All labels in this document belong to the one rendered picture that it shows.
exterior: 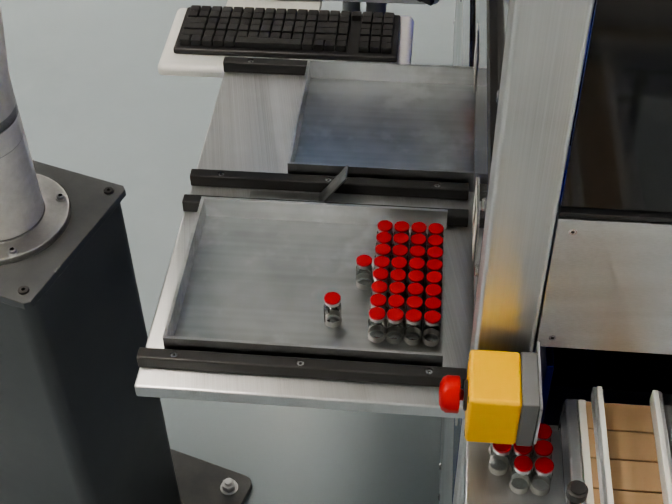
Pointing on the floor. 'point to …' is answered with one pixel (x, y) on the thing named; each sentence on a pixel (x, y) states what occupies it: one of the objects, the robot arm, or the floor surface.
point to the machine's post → (526, 173)
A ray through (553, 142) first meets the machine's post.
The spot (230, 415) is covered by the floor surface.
